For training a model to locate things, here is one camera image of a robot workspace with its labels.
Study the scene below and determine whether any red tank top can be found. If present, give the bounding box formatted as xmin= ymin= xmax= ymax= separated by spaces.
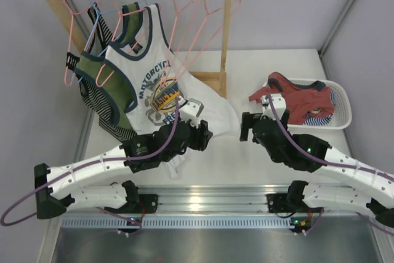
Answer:
xmin=249 ymin=72 xmax=334 ymax=125

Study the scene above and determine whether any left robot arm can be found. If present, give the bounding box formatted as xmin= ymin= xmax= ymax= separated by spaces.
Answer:
xmin=34 ymin=119 xmax=213 ymax=220

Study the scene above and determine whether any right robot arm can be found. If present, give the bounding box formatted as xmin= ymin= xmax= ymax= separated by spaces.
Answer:
xmin=239 ymin=112 xmax=393 ymax=227

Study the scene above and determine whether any white motorcycle print tank top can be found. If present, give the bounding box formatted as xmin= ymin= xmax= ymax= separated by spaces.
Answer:
xmin=103 ymin=3 xmax=241 ymax=180

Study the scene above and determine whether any green tank top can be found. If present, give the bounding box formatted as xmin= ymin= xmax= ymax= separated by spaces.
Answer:
xmin=74 ymin=2 xmax=148 ymax=130

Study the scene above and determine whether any black white striped tank top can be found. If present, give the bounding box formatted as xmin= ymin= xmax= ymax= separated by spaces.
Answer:
xmin=66 ymin=2 xmax=138 ymax=142

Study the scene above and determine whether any pink hanger with white top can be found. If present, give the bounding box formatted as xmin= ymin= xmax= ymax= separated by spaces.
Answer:
xmin=95 ymin=0 xmax=156 ymax=87

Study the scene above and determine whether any blue white striped garment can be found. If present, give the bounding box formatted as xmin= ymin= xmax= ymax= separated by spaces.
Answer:
xmin=303 ymin=91 xmax=336 ymax=126

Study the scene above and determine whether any white plastic laundry basket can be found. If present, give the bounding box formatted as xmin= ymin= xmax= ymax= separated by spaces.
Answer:
xmin=288 ymin=79 xmax=352 ymax=130

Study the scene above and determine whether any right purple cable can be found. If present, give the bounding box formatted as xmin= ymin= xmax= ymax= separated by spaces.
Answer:
xmin=267 ymin=93 xmax=394 ymax=236

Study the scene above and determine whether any purple cable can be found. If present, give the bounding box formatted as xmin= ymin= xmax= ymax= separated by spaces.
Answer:
xmin=0 ymin=96 xmax=182 ymax=236
xmin=267 ymin=93 xmax=394 ymax=236

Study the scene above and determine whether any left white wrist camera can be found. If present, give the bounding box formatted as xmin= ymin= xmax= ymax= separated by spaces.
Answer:
xmin=179 ymin=98 xmax=204 ymax=127

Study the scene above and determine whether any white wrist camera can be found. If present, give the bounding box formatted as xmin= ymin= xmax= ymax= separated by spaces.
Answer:
xmin=261 ymin=94 xmax=286 ymax=119
xmin=179 ymin=98 xmax=204 ymax=127

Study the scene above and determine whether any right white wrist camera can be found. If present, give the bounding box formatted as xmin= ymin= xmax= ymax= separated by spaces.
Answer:
xmin=261 ymin=94 xmax=286 ymax=119

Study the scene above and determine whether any aluminium mounting rail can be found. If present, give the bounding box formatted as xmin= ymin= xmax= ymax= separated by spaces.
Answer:
xmin=59 ymin=184 xmax=374 ymax=233

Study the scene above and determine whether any blue wire hanger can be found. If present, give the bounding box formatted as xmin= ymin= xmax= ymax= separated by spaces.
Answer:
xmin=73 ymin=0 xmax=148 ymax=84

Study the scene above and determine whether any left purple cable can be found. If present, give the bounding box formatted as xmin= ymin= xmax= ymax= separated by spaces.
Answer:
xmin=0 ymin=96 xmax=182 ymax=236

